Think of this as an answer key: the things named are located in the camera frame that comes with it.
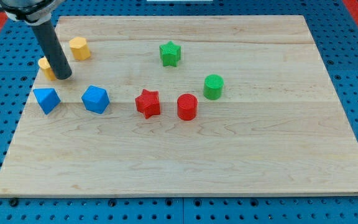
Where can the yellow heart block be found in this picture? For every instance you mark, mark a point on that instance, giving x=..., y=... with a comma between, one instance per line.
x=46, y=69

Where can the robot arm end white-black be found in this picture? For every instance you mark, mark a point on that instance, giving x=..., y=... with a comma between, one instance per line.
x=33, y=12

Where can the red star block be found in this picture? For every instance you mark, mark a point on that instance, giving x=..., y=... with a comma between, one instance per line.
x=148, y=103

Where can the green star block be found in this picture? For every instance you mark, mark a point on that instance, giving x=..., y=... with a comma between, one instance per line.
x=170, y=54

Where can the wooden board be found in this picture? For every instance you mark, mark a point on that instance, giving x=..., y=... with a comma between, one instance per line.
x=278, y=129

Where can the red cylinder block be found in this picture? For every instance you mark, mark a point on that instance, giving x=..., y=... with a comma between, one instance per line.
x=187, y=105

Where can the green cylinder block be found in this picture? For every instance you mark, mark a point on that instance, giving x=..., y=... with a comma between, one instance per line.
x=213, y=87

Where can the blue cube block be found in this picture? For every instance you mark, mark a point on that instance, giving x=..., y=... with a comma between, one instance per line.
x=95, y=99

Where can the yellow hexagon block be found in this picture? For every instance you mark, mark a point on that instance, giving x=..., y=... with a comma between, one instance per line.
x=79, y=48

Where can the blue triangle block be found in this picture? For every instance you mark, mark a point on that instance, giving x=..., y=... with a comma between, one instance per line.
x=47, y=98

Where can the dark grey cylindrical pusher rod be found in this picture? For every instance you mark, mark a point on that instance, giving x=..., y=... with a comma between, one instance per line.
x=50, y=45

